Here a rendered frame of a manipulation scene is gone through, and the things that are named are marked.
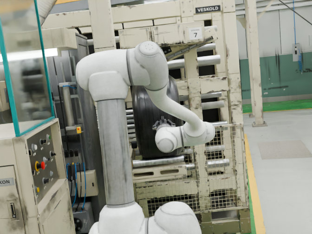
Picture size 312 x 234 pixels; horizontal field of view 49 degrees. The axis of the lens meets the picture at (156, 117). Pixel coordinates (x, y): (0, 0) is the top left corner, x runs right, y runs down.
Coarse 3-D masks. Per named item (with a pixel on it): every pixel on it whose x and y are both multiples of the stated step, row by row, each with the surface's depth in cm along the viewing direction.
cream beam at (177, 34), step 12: (180, 24) 242; (192, 24) 242; (120, 36) 243; (132, 36) 243; (144, 36) 243; (156, 36) 243; (168, 36) 243; (180, 36) 243; (204, 36) 244; (120, 48) 244
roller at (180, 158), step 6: (168, 156) 223; (174, 156) 222; (180, 156) 222; (132, 162) 223; (138, 162) 222; (144, 162) 221; (150, 162) 221; (156, 162) 222; (162, 162) 222; (168, 162) 222; (174, 162) 223
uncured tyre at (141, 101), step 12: (168, 84) 213; (132, 96) 214; (144, 96) 209; (168, 96) 208; (132, 108) 215; (144, 108) 206; (156, 108) 206; (144, 120) 206; (156, 120) 206; (180, 120) 209; (144, 132) 207; (144, 144) 211; (144, 156) 223; (156, 156) 222
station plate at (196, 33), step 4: (188, 28) 242; (192, 28) 242; (196, 28) 242; (200, 28) 242; (192, 32) 243; (196, 32) 243; (200, 32) 243; (192, 36) 243; (196, 36) 243; (200, 36) 243
